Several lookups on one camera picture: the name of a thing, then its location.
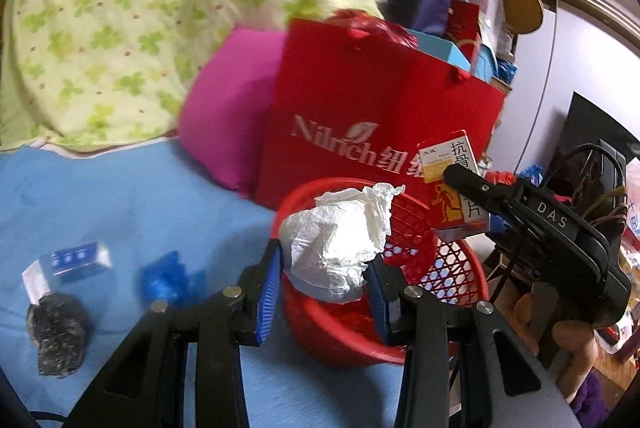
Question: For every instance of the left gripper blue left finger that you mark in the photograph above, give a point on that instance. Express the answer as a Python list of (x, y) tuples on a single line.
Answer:
[(246, 307)]

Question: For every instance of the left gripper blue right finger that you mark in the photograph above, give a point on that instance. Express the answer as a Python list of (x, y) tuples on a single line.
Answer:
[(387, 289)]

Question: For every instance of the white tissue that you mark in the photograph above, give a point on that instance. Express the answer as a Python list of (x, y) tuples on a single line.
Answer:
[(326, 248)]

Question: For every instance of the blue plastic bag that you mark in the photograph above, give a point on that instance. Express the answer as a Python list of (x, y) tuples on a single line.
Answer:
[(167, 279)]

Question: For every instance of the blue cardboard box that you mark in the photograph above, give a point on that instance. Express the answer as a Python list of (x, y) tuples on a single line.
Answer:
[(82, 261)]

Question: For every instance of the black grey plastic bag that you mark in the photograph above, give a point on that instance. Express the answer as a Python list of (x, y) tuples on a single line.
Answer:
[(60, 328)]

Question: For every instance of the white long medicine box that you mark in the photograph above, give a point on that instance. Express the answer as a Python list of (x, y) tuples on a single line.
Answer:
[(38, 280)]

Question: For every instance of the person right hand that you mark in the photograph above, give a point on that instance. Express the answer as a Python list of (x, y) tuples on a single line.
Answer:
[(575, 337)]

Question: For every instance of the red mesh waste basket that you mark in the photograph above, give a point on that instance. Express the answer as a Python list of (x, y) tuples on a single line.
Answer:
[(344, 336)]

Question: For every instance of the magenta pillow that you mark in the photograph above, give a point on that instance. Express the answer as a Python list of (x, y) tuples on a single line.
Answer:
[(222, 122)]

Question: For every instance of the blue towel blanket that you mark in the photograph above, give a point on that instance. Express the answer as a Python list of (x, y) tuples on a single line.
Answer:
[(142, 204)]

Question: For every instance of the red Nilrich paper bag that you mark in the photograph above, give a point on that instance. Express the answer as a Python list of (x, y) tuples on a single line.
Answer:
[(361, 107)]

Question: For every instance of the light blue shoe box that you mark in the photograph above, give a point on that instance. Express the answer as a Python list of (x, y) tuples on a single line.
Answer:
[(441, 49)]

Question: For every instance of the red plastic bag in bag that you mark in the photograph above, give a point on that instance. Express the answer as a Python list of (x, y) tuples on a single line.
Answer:
[(362, 24)]

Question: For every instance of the green clover quilt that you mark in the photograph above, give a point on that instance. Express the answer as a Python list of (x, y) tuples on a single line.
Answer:
[(95, 74)]

